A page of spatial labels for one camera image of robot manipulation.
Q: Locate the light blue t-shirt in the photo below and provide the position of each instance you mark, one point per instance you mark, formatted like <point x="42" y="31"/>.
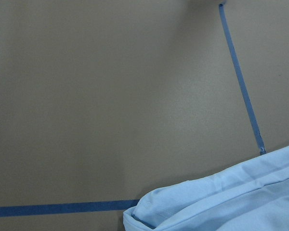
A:
<point x="250" y="196"/>

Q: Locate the brown paper table cover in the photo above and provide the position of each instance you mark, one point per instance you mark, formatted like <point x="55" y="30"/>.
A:
<point x="106" y="100"/>

